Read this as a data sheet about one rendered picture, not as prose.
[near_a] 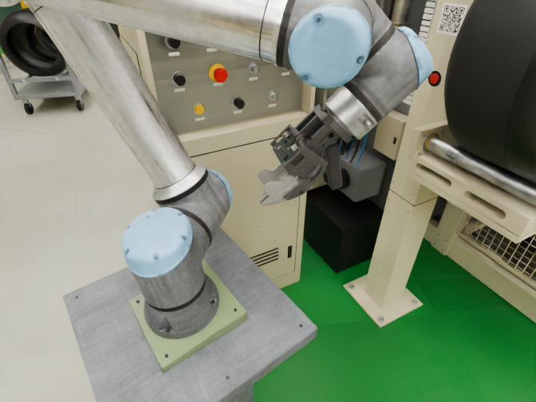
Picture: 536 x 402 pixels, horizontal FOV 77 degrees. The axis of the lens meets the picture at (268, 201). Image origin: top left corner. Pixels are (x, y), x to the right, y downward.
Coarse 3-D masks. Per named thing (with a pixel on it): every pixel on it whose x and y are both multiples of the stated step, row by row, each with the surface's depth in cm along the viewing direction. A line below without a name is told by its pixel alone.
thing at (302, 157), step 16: (320, 112) 57; (288, 128) 61; (304, 128) 58; (320, 128) 59; (336, 128) 57; (272, 144) 62; (288, 144) 59; (304, 144) 56; (320, 144) 60; (288, 160) 57; (304, 160) 59; (320, 160) 60; (304, 176) 62
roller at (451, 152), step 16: (432, 144) 101; (448, 144) 98; (448, 160) 98; (464, 160) 93; (480, 160) 90; (480, 176) 91; (496, 176) 86; (512, 176) 84; (512, 192) 84; (528, 192) 81
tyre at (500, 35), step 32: (480, 0) 69; (512, 0) 64; (480, 32) 69; (512, 32) 64; (448, 64) 80; (480, 64) 70; (512, 64) 65; (448, 96) 80; (480, 96) 72; (512, 96) 66; (480, 128) 77; (512, 128) 70; (512, 160) 76
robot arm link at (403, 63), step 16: (400, 32) 52; (384, 48) 51; (400, 48) 51; (416, 48) 51; (368, 64) 52; (384, 64) 52; (400, 64) 52; (416, 64) 51; (432, 64) 52; (352, 80) 55; (368, 80) 53; (384, 80) 53; (400, 80) 52; (416, 80) 53; (368, 96) 54; (384, 96) 54; (400, 96) 54; (384, 112) 56
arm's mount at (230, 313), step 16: (208, 272) 97; (224, 288) 92; (224, 304) 88; (240, 304) 88; (144, 320) 86; (224, 320) 84; (240, 320) 86; (192, 336) 82; (208, 336) 81; (160, 352) 79; (176, 352) 79; (192, 352) 80
